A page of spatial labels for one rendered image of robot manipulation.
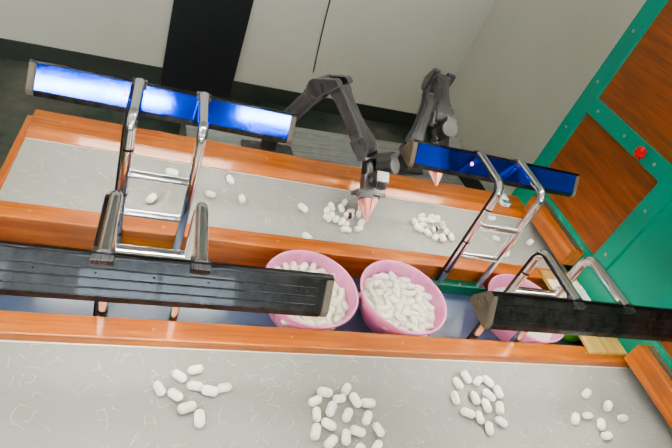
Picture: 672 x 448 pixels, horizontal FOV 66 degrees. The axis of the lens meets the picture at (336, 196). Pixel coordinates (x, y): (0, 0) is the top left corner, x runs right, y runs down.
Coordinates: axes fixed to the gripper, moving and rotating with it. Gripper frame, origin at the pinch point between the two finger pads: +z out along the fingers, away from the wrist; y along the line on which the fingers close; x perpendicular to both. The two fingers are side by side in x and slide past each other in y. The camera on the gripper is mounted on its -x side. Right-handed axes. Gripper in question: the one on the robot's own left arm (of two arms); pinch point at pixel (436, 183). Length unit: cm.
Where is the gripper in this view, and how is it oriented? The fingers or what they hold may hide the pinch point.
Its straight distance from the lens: 190.8
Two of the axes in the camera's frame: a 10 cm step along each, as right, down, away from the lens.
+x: -3.7, 1.5, 9.2
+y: 9.3, 1.4, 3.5
